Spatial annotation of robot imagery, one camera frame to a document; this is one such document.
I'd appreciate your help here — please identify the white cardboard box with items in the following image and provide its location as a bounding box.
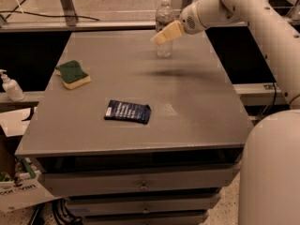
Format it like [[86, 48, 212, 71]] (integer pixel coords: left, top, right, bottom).
[[0, 158, 55, 213]]

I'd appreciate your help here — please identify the dark blue snack packet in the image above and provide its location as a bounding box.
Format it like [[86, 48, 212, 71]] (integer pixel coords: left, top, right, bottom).
[[104, 100, 151, 125]]

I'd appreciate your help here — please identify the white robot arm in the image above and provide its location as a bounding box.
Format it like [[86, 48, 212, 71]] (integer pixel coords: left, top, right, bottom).
[[152, 0, 300, 225]]

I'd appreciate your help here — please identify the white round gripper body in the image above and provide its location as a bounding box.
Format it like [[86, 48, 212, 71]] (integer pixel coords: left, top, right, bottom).
[[179, 3, 206, 35]]

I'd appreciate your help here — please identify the clear plastic water bottle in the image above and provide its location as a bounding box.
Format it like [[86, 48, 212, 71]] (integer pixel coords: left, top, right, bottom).
[[155, 0, 175, 59]]

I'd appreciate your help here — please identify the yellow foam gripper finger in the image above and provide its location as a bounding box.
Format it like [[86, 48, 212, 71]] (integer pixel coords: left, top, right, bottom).
[[151, 21, 185, 45]]

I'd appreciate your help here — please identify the aluminium frame rail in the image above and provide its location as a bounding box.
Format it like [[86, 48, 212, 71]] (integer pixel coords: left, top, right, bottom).
[[1, 14, 254, 32]]

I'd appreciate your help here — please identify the black cable on floor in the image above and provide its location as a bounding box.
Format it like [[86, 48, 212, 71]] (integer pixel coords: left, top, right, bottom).
[[0, 0, 101, 23]]

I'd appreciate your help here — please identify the grey metal drawer cabinet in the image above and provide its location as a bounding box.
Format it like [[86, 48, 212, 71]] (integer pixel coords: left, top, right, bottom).
[[16, 31, 251, 225]]

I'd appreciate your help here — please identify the green and yellow sponge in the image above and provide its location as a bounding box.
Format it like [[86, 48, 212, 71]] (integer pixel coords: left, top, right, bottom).
[[54, 60, 91, 90]]

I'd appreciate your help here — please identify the white pump dispenser bottle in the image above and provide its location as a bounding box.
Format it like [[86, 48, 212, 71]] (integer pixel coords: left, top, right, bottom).
[[0, 69, 25, 101]]

